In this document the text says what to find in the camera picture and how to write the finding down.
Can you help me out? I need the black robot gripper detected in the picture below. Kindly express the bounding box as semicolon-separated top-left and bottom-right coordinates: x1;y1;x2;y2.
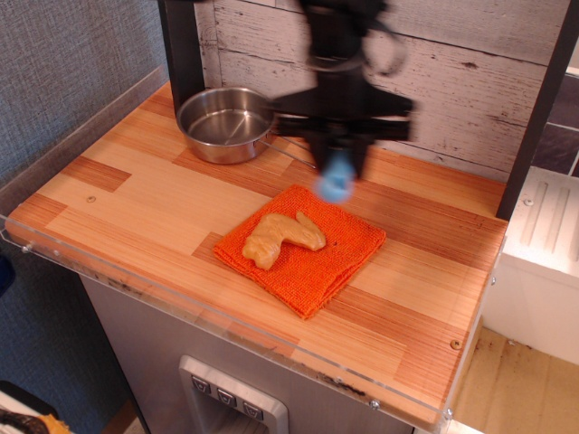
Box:
271;66;413;178

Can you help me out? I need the blue and grey toy spoon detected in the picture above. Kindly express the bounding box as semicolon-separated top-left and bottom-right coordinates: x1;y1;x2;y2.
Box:
315;150;356;204

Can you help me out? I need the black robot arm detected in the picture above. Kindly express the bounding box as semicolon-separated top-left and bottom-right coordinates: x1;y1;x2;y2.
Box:
271;1;414;177

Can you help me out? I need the tan toy chicken piece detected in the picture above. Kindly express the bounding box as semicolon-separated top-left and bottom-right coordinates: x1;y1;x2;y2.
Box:
242;212;327;270

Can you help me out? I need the orange folded cloth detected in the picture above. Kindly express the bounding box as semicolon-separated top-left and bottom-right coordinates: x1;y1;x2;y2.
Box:
214;185;386;319

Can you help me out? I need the white toy sink unit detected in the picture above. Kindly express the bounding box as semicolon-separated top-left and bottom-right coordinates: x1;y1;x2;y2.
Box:
482;167;578;363

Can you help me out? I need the clear acrylic table guard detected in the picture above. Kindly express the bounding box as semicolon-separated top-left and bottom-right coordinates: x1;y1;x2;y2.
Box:
5;210;507;433

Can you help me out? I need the grey toy fridge cabinet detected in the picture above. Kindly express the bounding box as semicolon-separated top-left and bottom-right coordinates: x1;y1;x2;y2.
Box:
81;278;413;433

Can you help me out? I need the silver dispenser panel with buttons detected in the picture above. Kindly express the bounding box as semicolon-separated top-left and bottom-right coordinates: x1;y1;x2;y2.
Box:
179;355;290;433

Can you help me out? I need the yellow object at bottom left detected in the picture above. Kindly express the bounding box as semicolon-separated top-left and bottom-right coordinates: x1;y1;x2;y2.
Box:
37;414;71;434

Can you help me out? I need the stainless steel pot with handle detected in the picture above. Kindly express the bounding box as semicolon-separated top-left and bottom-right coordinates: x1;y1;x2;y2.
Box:
176;87;316;168

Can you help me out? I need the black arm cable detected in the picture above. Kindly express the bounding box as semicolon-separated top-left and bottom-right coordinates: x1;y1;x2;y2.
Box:
364;20;411;78

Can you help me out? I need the dark vertical post left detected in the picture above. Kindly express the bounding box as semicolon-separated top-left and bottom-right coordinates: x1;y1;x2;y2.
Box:
157;1;205;113

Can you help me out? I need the dark vertical post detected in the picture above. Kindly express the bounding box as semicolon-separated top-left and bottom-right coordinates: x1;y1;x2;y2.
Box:
496;0;578;221
157;1;205;113

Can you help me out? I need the dark vertical post right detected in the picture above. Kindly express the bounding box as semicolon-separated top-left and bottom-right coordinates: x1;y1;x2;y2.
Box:
496;0;578;221

